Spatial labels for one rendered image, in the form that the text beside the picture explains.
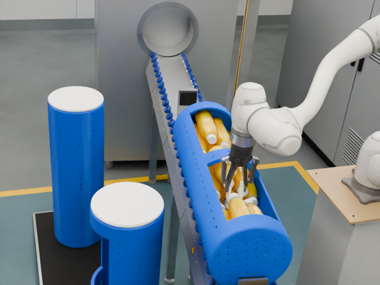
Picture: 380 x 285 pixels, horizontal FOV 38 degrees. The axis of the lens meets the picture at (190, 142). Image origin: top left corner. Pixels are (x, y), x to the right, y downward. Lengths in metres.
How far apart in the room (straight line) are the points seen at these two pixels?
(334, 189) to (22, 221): 2.08
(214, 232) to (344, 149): 2.54
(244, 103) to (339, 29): 2.59
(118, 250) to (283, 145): 0.80
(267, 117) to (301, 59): 3.11
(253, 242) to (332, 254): 0.80
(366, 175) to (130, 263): 1.01
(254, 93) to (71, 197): 1.58
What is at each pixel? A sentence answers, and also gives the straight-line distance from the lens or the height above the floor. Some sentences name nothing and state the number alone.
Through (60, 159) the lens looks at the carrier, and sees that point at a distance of 2.95.
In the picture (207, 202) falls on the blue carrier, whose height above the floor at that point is 1.18.
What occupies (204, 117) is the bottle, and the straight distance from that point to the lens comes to 2.42.
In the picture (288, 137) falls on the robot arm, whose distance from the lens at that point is 1.63.
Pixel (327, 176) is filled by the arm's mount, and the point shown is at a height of 1.01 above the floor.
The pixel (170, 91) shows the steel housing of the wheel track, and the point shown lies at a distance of 3.25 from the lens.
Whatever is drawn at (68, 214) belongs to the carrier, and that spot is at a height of 0.39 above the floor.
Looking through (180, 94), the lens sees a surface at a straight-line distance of 2.91.
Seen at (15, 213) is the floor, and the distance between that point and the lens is 3.82.
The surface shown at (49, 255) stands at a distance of 3.26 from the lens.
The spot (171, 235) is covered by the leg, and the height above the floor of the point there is 0.36.
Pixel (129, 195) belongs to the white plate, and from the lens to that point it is 2.19.
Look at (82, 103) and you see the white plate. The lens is 2.84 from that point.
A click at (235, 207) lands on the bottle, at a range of 1.90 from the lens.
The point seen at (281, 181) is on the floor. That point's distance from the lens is 4.26.
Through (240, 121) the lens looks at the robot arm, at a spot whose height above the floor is 1.51.
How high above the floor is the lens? 2.34
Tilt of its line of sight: 31 degrees down
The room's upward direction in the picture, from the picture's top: 5 degrees clockwise
